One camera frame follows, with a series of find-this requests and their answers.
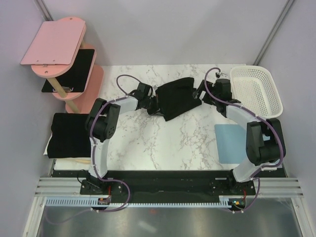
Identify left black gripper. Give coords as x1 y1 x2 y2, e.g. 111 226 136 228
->
144 95 166 117

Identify black graphic t shirt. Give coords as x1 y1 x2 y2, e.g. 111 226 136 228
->
156 77 202 121

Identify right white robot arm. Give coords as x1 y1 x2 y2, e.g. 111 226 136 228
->
193 79 285 195

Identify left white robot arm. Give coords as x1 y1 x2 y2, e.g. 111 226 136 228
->
85 82 156 194

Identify folded black t shirt stack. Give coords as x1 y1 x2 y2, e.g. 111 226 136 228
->
47 113 91 158

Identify white plastic basket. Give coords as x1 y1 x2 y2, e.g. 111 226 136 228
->
230 65 283 118

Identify light blue mat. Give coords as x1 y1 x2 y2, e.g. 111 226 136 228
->
214 124 246 164

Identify pink three tier shelf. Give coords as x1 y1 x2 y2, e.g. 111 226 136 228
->
21 17 104 114

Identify black clipboard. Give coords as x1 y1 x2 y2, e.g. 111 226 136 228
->
56 49 95 93

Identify wooden stick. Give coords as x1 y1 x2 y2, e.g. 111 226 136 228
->
75 159 90 164

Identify pink clipboard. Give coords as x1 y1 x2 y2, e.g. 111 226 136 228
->
21 18 85 65

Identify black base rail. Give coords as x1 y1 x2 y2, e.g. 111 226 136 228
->
80 170 256 196

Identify white slotted cable duct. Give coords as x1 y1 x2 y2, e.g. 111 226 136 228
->
45 197 246 208

